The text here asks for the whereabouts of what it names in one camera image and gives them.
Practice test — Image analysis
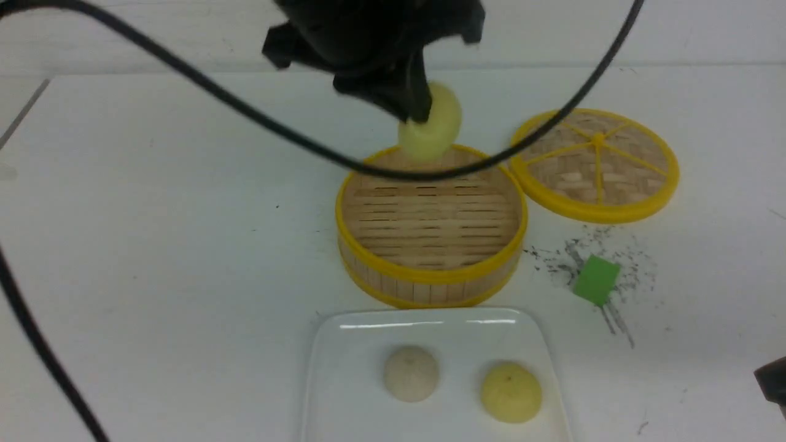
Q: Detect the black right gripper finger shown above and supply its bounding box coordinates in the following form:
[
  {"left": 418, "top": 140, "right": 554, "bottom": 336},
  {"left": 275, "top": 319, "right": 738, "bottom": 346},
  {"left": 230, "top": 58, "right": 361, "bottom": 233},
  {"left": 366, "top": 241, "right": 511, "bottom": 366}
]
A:
[{"left": 332, "top": 50, "right": 432, "bottom": 123}]

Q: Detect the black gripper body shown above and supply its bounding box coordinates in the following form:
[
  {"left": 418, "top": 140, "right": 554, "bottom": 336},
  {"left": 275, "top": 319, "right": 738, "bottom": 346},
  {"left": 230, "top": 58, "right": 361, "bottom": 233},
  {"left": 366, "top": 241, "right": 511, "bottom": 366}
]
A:
[{"left": 262, "top": 1, "right": 486, "bottom": 77}]

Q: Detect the yellow steamed bun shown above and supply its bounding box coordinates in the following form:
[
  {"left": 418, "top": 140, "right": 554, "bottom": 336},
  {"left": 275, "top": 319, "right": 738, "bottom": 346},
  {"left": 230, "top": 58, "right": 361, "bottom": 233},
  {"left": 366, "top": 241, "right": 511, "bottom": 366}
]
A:
[
  {"left": 480, "top": 362, "right": 543, "bottom": 424},
  {"left": 398, "top": 82, "right": 463, "bottom": 163}
]

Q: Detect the white steamed bun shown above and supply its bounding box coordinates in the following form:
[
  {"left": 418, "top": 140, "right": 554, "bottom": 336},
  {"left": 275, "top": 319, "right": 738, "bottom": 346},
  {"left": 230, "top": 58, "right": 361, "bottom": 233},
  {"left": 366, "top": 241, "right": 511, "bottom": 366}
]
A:
[{"left": 383, "top": 346, "right": 440, "bottom": 403}]

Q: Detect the white square plate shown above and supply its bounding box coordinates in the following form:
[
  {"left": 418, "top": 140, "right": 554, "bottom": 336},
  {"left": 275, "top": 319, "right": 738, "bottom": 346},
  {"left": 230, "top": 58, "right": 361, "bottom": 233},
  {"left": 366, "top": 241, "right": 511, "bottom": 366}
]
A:
[{"left": 298, "top": 307, "right": 574, "bottom": 441}]

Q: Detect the yellow bamboo steamer basket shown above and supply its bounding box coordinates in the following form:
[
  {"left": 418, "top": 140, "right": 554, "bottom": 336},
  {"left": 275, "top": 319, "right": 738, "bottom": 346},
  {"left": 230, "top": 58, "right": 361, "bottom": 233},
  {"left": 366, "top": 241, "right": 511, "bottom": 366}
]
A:
[{"left": 335, "top": 165, "right": 528, "bottom": 309}]

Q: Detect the yellow bamboo steamer lid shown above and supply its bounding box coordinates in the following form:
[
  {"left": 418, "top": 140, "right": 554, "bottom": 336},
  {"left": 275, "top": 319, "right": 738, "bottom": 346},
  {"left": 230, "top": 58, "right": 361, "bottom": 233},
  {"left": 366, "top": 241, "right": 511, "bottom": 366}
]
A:
[{"left": 509, "top": 109, "right": 680, "bottom": 225}]

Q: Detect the green square sticker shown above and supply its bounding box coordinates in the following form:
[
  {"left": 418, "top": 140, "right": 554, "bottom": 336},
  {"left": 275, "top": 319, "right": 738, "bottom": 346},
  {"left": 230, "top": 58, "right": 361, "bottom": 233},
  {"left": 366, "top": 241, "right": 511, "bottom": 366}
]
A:
[{"left": 573, "top": 255, "right": 621, "bottom": 307}]

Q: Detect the black cable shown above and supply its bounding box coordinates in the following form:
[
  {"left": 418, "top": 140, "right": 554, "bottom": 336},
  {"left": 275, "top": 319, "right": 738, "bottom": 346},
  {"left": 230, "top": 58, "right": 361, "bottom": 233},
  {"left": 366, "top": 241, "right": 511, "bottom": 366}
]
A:
[{"left": 0, "top": 0, "right": 645, "bottom": 442}]

